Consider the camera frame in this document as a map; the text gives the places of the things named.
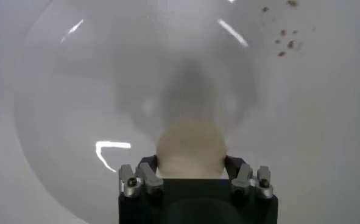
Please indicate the white steamed baozi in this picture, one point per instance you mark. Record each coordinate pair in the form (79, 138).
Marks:
(192, 149)

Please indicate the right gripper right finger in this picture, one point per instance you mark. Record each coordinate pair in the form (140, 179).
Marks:
(243, 179)

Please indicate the dark crumbs scatter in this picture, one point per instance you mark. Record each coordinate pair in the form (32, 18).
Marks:
(290, 44)

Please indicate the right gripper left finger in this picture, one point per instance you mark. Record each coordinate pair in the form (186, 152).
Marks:
(150, 179)

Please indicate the large white plate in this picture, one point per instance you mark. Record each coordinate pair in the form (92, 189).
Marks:
(76, 106)

